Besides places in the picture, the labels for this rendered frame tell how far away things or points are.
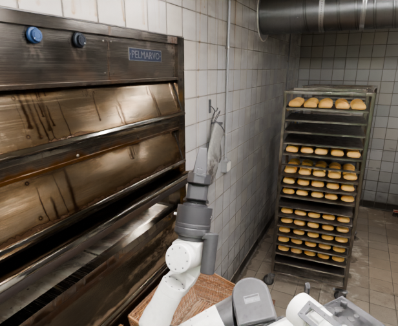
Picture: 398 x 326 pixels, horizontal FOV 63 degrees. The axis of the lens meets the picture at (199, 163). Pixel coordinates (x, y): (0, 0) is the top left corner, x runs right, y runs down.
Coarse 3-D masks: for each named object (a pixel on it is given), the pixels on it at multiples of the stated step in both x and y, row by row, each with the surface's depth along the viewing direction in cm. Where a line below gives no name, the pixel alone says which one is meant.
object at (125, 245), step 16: (176, 208) 185; (144, 224) 165; (160, 224) 171; (128, 240) 150; (112, 256) 138; (80, 272) 127; (96, 272) 130; (64, 288) 117; (80, 288) 123; (32, 304) 110; (48, 304) 110; (16, 320) 103; (32, 320) 105
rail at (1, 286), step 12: (180, 180) 155; (156, 192) 137; (132, 204) 125; (120, 216) 117; (96, 228) 107; (72, 240) 99; (84, 240) 102; (60, 252) 94; (36, 264) 87; (12, 276) 82; (24, 276) 84; (0, 288) 78
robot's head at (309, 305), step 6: (306, 306) 61; (312, 306) 61; (300, 312) 61; (306, 312) 61; (318, 312) 59; (324, 312) 59; (306, 318) 60; (324, 318) 58; (330, 318) 58; (312, 324) 58; (336, 324) 56
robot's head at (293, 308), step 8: (296, 296) 65; (304, 296) 65; (296, 304) 64; (304, 304) 63; (288, 312) 64; (296, 312) 63; (312, 312) 62; (328, 312) 62; (288, 320) 66; (296, 320) 63; (312, 320) 61; (320, 320) 60
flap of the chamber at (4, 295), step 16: (176, 176) 170; (144, 192) 149; (112, 208) 133; (144, 208) 129; (80, 224) 120; (96, 224) 116; (112, 224) 113; (48, 240) 110; (64, 240) 107; (96, 240) 106; (16, 256) 101; (32, 256) 98; (64, 256) 95; (0, 272) 91; (16, 272) 89; (48, 272) 90; (16, 288) 82; (0, 304) 78
